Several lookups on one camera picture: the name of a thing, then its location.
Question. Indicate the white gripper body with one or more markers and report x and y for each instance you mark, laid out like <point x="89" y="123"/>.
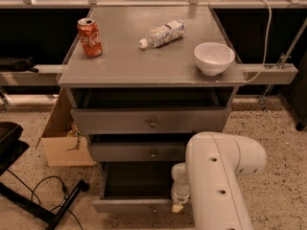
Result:
<point x="179" y="195"/>

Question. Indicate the grey bottom drawer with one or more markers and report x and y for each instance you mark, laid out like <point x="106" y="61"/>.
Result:
<point x="136" y="187"/>

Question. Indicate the grey drawer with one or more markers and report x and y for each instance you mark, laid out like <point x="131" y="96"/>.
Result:
<point x="123" y="152"/>
<point x="143" y="120"/>
<point x="136" y="187"/>

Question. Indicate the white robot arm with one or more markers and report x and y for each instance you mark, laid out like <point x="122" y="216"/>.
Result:
<point x="207" y="179"/>

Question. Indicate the grey top drawer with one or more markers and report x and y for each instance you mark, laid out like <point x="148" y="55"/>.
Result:
<point x="143" y="120"/>

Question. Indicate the grey middle drawer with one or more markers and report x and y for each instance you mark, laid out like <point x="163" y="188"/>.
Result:
<point x="123" y="152"/>

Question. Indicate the grey drawer cabinet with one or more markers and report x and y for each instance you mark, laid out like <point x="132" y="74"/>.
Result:
<point x="126" y="76"/>

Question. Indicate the cardboard box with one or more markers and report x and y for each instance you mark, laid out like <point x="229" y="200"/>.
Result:
<point x="62" y="143"/>

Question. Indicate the white bowl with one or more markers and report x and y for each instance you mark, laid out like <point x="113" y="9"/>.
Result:
<point x="213" y="58"/>

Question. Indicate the clear plastic water bottle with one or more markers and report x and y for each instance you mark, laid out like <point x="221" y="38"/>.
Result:
<point x="163" y="34"/>

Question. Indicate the black case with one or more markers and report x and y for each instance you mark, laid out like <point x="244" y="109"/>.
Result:
<point x="11" y="147"/>

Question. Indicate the red coca-cola can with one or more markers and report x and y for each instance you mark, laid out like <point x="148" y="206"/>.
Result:
<point x="90" y="37"/>

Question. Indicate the black bag on shelf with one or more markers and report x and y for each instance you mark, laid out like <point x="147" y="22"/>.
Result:
<point x="17" y="64"/>

